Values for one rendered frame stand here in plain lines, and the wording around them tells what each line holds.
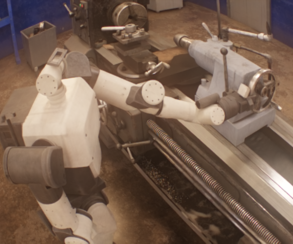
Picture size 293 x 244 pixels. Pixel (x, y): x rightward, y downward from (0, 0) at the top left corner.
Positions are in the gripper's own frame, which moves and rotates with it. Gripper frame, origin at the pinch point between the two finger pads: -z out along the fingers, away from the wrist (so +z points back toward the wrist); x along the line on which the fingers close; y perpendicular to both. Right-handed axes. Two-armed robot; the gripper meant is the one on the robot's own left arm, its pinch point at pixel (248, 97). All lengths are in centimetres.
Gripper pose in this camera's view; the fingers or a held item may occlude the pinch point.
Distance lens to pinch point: 140.8
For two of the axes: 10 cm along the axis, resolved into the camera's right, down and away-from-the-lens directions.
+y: -0.6, -8.1, -5.8
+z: -8.6, 3.4, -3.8
